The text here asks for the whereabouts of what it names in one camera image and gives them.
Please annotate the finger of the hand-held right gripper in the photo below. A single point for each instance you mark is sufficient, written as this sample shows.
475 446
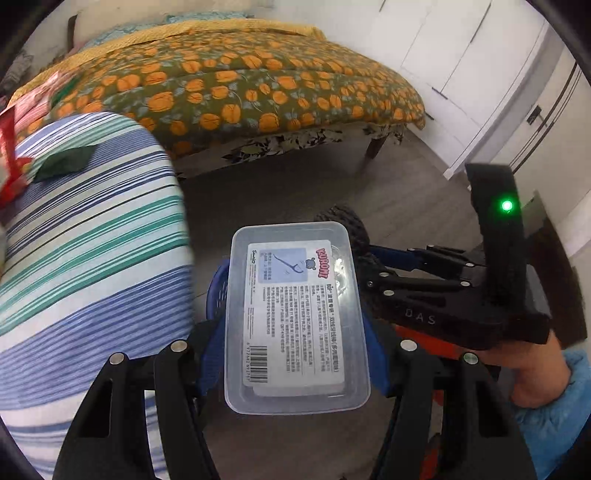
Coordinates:
415 284
438 258

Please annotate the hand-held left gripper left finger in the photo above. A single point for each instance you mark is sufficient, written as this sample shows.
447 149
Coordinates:
212 364

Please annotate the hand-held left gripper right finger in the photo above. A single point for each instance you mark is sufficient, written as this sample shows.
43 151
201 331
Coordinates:
378 364

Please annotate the clear plastic box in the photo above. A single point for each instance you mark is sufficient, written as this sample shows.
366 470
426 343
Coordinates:
295 323

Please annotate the person's right forearm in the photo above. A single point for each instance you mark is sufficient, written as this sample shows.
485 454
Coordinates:
554 429

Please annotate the person's right hand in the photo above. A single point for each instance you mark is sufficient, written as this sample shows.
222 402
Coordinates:
531 369

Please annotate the dark brown cabinet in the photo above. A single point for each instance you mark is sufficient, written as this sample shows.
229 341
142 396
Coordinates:
549 240

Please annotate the black knobbly toy wheel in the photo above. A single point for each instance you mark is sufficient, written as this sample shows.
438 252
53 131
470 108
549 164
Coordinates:
346 230

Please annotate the wooden bed leg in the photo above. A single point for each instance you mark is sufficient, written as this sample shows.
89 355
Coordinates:
375 147

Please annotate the striped blanket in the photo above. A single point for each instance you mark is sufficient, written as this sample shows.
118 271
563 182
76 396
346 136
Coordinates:
92 258

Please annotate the dark floral bed skirt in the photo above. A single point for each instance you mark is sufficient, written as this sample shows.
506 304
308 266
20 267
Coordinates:
286 145

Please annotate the white wardrobe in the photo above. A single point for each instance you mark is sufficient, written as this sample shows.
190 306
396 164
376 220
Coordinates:
461 69

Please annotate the green packet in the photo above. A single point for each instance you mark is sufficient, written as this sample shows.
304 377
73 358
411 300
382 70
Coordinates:
64 162

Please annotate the orange floral quilt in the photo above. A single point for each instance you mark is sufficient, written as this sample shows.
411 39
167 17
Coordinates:
231 83

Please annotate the red packet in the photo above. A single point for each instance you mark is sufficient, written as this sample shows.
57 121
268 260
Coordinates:
9 138

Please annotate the green cloth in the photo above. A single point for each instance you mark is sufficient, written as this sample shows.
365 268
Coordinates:
64 90

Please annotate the pink striped folded cloth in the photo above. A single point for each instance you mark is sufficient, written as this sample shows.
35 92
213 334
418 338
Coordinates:
37 101

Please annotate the yellow dotted sheet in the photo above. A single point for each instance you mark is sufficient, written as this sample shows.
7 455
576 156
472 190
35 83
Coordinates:
207 28

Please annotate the teal patterned sheet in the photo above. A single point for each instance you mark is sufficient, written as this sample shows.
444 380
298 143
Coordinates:
138 33

